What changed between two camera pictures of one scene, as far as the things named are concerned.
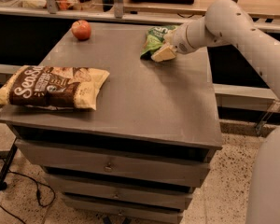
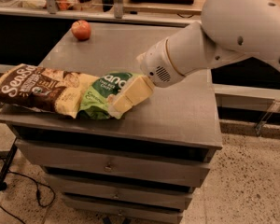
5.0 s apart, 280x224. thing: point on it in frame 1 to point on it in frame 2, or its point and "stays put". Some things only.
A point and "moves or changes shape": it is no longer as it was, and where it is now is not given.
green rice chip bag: [154, 38] to [101, 91]
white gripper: [179, 40] to [154, 63]
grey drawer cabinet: [138, 158] stays put
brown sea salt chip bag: [52, 87] moves or changes shape
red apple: [81, 30] stays put
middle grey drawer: [126, 191] stays put
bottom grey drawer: [128, 207] stays put
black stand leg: [0, 183] stays put
